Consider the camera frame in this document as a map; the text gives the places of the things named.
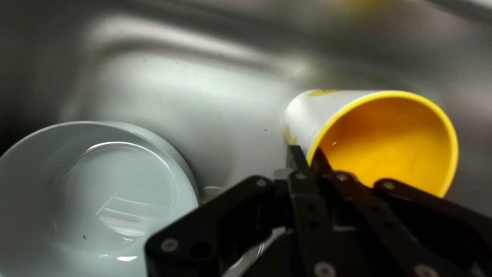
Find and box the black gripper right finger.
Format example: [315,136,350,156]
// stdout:
[310,147,492,277]

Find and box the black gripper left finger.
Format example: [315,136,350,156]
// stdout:
[144,144,350,277]

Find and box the white mug yellow inside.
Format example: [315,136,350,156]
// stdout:
[283,89,459,198]

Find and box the stainless steel sink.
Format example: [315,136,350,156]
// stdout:
[0,0,492,277]

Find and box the white bowl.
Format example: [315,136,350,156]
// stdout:
[0,120,201,277]

